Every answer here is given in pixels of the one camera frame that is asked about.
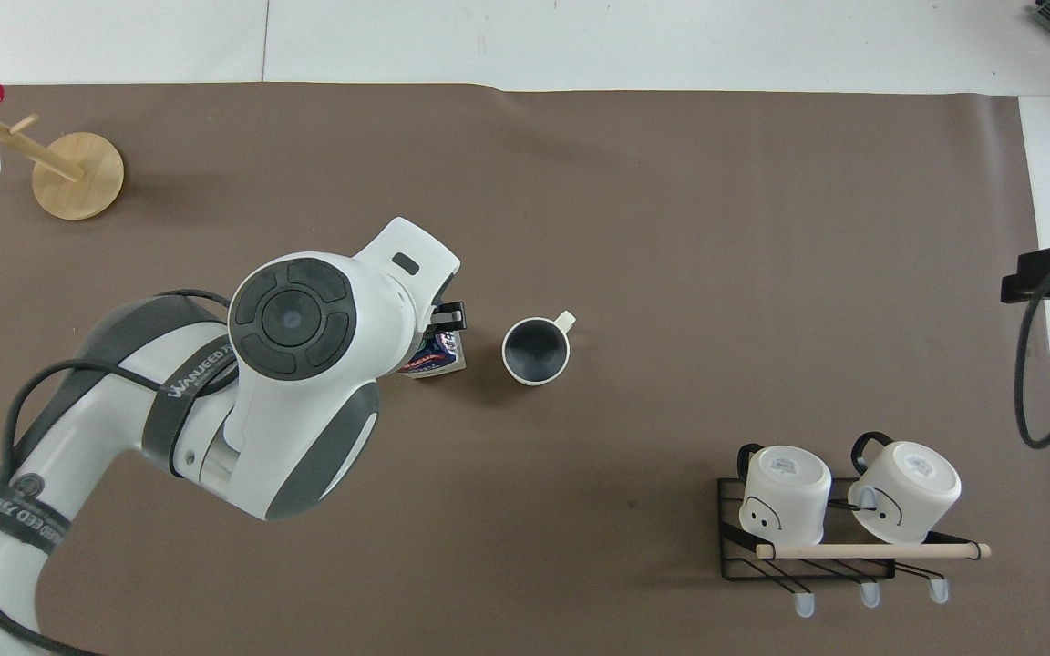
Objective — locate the small blue snack packet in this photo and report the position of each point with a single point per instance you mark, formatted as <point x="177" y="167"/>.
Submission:
<point x="441" y="359"/>

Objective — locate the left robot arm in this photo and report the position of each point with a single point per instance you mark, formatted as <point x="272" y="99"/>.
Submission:
<point x="297" y="401"/>

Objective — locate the white cup with dark inside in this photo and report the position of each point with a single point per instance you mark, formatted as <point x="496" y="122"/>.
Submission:
<point x="536" y="351"/>

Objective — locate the wooden mug tree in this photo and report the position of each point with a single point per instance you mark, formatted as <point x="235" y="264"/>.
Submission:
<point x="78" y="178"/>

